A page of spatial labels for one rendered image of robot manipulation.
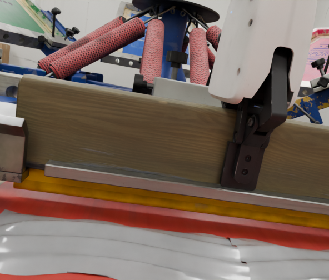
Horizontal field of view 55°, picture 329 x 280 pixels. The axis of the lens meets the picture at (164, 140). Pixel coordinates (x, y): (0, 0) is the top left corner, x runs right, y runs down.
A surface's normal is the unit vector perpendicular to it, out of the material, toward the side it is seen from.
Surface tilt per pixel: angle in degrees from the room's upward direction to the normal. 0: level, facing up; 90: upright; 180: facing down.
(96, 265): 36
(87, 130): 90
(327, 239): 0
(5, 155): 90
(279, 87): 62
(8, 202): 0
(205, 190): 90
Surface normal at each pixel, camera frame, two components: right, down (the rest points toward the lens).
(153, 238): 0.11, -0.71
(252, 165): 0.08, 0.21
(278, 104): 0.15, -0.28
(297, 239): 0.18, -0.97
